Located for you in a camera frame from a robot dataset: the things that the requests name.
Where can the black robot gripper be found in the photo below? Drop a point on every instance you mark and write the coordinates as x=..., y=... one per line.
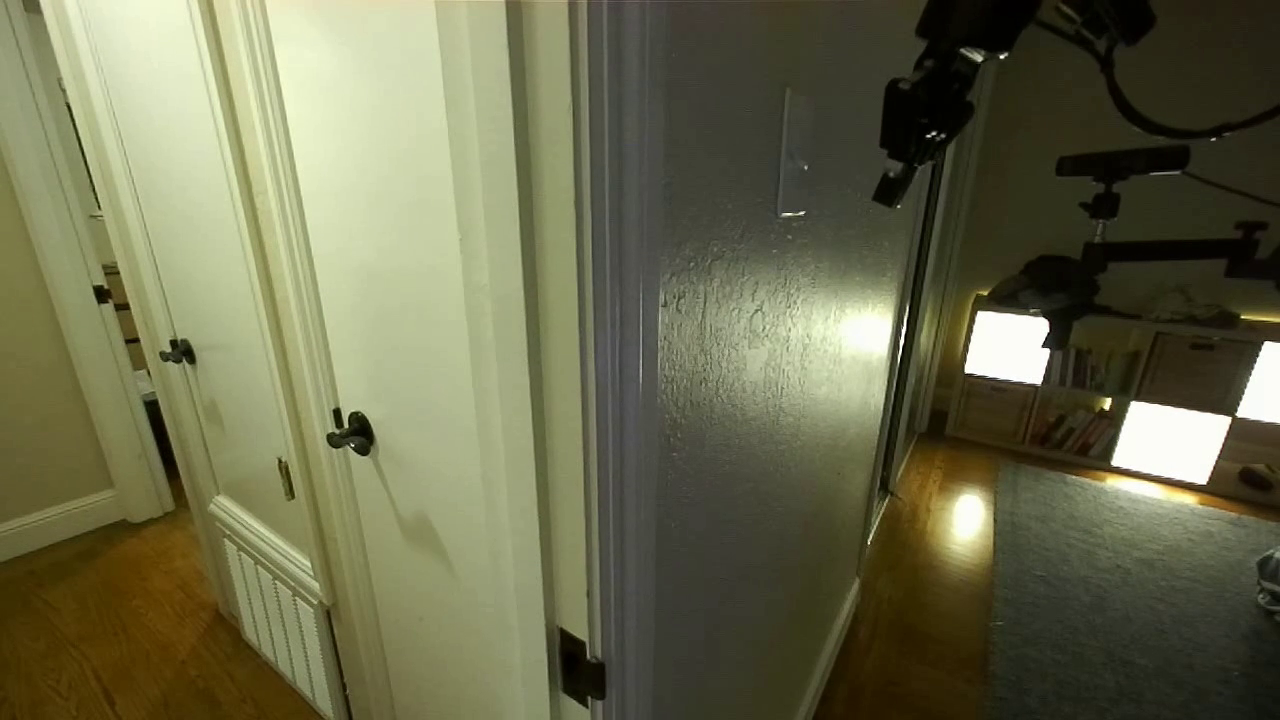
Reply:
x=926, y=104

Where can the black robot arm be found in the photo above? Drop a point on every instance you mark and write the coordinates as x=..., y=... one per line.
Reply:
x=994, y=17

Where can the mirrored sliding closet door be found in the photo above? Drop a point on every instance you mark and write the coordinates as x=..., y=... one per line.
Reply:
x=926, y=307

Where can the black bag on shelf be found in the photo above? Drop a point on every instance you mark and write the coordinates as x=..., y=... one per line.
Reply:
x=1045, y=282

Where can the glowing white light panel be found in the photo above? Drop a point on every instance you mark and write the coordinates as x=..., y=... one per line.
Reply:
x=1262, y=384
x=1008, y=344
x=1170, y=443

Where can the brown wicker storage bin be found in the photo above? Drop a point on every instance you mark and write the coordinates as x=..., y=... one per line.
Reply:
x=994, y=411
x=1244, y=447
x=1197, y=370

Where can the row of upright books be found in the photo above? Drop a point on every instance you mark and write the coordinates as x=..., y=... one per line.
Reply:
x=1102, y=370

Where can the row of leaning books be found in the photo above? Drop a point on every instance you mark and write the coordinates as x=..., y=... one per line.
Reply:
x=1072, y=431

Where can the white storage shelf unit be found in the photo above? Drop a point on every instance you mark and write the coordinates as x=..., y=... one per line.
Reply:
x=1127, y=388

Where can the pale clutter pile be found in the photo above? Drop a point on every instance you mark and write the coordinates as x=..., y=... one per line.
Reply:
x=1188, y=307

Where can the grey floor rug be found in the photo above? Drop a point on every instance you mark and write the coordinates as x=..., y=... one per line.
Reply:
x=1121, y=602

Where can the white door with dark knob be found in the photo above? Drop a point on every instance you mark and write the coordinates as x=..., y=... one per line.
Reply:
x=400, y=333

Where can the grey round object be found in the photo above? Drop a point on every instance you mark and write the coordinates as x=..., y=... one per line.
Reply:
x=1270, y=584

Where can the black door hinge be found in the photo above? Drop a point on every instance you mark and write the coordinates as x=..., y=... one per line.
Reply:
x=579, y=666

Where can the dark round door knob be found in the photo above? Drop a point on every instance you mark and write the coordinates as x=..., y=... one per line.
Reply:
x=177, y=352
x=352, y=434

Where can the metal door latch plate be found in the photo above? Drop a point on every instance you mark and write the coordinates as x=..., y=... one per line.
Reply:
x=287, y=477

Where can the white door with louvred bottom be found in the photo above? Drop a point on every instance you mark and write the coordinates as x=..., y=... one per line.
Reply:
x=201, y=266

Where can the small dark door knob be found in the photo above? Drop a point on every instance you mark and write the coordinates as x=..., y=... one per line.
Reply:
x=100, y=295

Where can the white wall light switch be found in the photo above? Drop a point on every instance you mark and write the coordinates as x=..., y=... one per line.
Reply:
x=793, y=152

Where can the black stereo camera bar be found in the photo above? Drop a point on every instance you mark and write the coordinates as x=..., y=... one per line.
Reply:
x=1121, y=163

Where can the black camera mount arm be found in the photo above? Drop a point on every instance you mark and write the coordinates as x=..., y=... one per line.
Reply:
x=1175, y=249

